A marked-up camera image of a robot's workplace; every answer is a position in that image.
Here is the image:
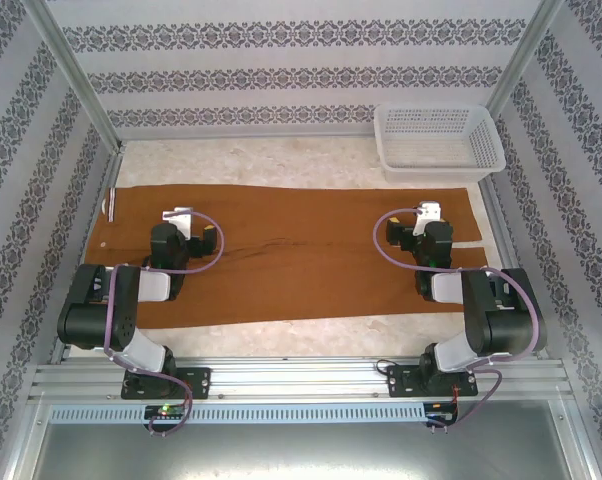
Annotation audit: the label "brown long pants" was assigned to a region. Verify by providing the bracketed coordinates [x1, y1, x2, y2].
[83, 185, 490, 331]

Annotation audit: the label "white perforated plastic basket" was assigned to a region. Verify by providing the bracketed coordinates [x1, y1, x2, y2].
[373, 103, 507, 184]

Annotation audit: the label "grey sheet metal panel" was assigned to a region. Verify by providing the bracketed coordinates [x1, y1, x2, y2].
[10, 419, 595, 480]

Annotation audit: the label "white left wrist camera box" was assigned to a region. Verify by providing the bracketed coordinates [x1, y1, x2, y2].
[161, 205, 196, 236]

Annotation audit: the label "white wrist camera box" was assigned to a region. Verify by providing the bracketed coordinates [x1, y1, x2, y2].
[413, 200, 442, 236]
[161, 205, 196, 236]

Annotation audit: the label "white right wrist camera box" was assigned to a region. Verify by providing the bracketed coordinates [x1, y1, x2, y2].
[413, 200, 442, 236]

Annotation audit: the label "aluminium table side rail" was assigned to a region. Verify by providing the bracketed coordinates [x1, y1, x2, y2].
[478, 177, 552, 361]
[48, 144, 127, 364]

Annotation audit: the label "aluminium table end rail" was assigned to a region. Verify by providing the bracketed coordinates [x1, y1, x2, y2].
[113, 128, 380, 144]

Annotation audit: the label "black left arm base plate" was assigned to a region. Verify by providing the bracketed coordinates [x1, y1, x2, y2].
[120, 367, 213, 401]

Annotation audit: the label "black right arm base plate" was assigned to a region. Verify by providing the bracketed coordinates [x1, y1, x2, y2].
[386, 364, 480, 399]

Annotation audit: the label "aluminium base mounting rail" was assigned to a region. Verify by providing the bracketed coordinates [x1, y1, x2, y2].
[28, 355, 568, 401]

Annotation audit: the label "grey slotted cable duct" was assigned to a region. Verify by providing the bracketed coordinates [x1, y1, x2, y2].
[48, 402, 428, 424]

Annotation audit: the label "aluminium frame post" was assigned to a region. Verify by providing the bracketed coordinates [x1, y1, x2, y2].
[485, 0, 567, 119]
[28, 0, 125, 154]

